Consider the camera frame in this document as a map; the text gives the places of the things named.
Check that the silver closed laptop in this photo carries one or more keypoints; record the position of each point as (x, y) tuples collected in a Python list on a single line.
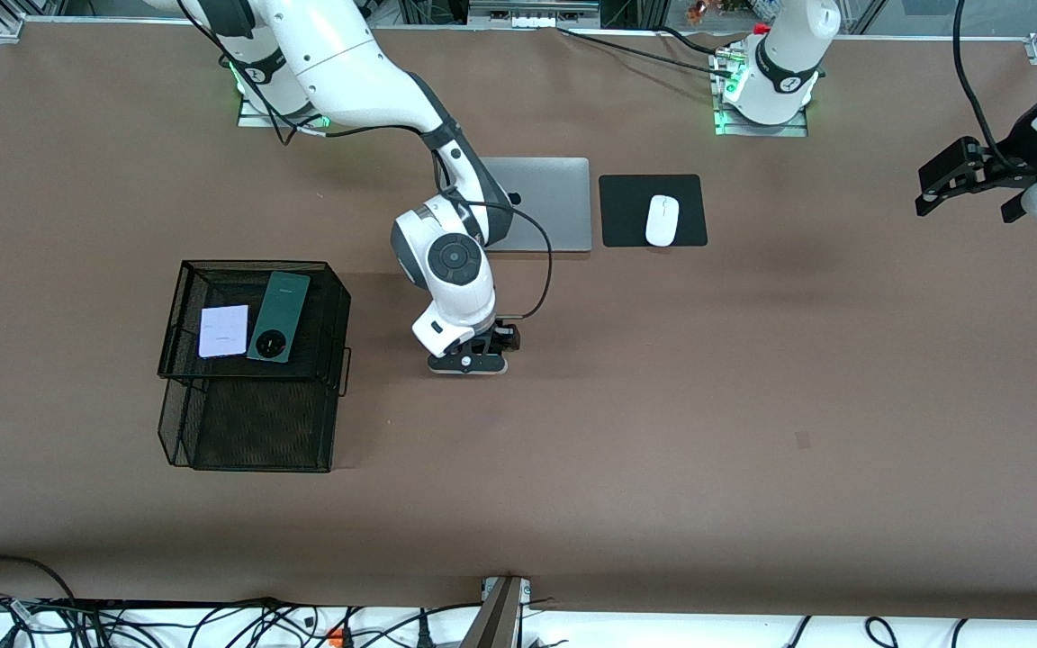
[(563, 207)]

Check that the aluminium camera post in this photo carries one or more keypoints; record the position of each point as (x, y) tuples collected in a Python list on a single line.
[(496, 621)]

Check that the black mouse pad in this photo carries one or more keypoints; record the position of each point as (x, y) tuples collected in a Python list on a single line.
[(626, 216)]

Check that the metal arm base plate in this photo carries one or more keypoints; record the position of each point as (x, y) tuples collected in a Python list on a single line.
[(247, 120), (793, 130)]

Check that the white computer mouse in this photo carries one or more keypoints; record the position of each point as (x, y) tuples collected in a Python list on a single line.
[(662, 220)]

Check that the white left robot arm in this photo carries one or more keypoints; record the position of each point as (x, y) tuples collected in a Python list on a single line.
[(780, 72)]

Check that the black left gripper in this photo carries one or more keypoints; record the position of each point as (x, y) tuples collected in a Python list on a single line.
[(1010, 166)]

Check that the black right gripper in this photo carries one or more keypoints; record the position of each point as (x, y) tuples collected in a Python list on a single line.
[(504, 337)]

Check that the white power strip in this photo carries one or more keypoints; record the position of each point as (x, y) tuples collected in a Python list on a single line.
[(532, 18)]

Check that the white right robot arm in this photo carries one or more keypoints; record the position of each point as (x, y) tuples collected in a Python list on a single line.
[(347, 72)]

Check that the white Huawei phone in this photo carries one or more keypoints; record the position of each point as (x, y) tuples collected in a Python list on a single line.
[(223, 331)]

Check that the green phone round camera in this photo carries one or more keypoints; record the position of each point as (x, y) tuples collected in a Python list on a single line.
[(284, 301)]

